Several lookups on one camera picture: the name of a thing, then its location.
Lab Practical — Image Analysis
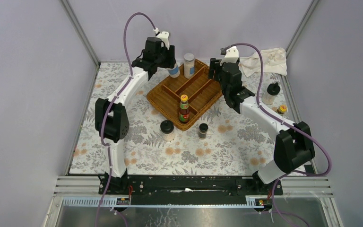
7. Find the silver lid jar blue label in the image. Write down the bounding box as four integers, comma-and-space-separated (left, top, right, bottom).
167, 63, 180, 78

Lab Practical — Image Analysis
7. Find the silver lid white grain jar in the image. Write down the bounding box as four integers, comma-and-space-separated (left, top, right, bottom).
183, 53, 195, 79

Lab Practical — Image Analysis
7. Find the brown wicker divided basket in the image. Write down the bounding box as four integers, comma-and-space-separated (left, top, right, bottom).
147, 59, 223, 131

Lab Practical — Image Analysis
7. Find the red sauce bottle yellow cap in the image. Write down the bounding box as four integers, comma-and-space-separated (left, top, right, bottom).
179, 95, 190, 123

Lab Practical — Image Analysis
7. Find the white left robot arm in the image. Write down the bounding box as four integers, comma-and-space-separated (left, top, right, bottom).
95, 33, 177, 194

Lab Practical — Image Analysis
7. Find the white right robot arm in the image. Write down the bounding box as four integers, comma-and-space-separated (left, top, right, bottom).
208, 58, 315, 195

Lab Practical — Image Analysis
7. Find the white bottle black cap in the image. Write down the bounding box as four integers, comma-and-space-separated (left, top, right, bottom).
262, 82, 281, 105

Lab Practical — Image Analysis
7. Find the white crumpled cloth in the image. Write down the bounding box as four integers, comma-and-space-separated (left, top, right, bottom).
240, 48, 287, 77

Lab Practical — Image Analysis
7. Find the small pepper jar black cap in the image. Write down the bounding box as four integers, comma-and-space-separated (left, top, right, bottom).
199, 123, 208, 140

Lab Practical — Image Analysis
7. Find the green sauce bottle yellow cap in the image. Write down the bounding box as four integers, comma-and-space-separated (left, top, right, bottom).
276, 105, 288, 116

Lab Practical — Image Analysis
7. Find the floral patterned table mat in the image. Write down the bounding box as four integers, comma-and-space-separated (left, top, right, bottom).
69, 61, 307, 177

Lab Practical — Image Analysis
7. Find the white jar wide black lid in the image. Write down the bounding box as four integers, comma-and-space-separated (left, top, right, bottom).
160, 120, 175, 141

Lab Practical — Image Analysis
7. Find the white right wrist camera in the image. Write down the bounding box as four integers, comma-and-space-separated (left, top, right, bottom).
220, 46, 239, 65

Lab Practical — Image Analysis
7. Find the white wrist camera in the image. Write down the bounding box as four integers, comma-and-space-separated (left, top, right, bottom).
220, 46, 239, 65
153, 27, 170, 50

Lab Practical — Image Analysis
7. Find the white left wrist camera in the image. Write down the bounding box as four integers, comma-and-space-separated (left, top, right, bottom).
153, 27, 170, 50

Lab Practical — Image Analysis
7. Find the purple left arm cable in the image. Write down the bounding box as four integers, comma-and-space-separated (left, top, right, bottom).
94, 12, 160, 227

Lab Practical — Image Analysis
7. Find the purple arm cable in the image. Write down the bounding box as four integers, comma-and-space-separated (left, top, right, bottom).
220, 43, 332, 227
94, 12, 160, 227

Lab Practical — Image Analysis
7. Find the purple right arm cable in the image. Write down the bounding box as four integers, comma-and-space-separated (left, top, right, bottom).
220, 43, 332, 227

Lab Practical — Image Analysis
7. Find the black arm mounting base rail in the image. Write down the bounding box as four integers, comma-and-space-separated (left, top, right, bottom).
98, 173, 283, 205

